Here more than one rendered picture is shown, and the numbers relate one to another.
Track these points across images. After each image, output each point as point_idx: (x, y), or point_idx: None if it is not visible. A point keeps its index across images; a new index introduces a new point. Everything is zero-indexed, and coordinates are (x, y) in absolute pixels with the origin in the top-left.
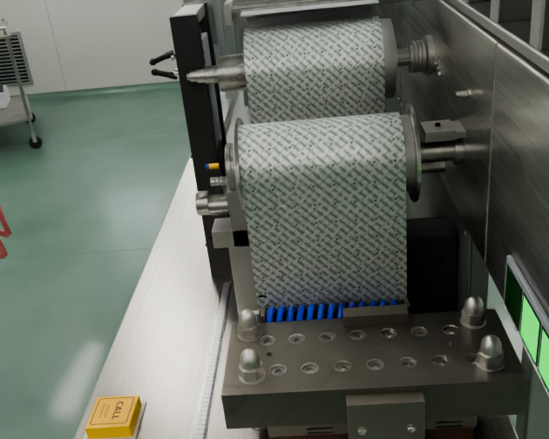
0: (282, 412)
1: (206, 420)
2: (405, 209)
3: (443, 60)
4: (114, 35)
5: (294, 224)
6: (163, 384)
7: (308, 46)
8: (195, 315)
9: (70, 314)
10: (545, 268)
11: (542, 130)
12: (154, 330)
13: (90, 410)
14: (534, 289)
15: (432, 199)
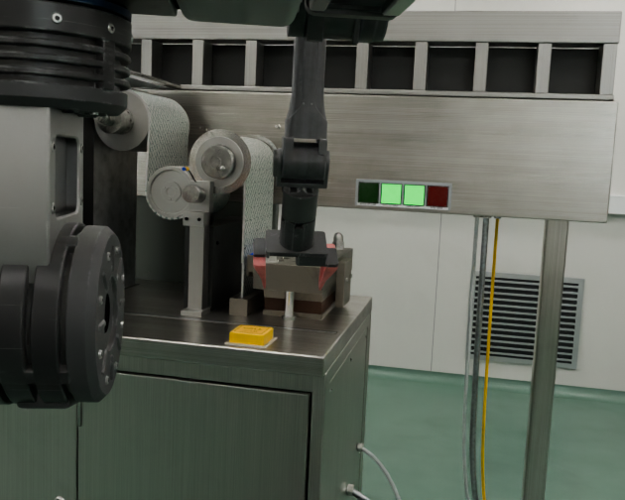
0: (329, 278)
1: (274, 325)
2: (273, 187)
3: (210, 124)
4: None
5: (254, 193)
6: (221, 330)
7: (163, 104)
8: (140, 319)
9: None
10: (396, 164)
11: (383, 113)
12: (143, 328)
13: (228, 345)
14: (386, 179)
15: (174, 229)
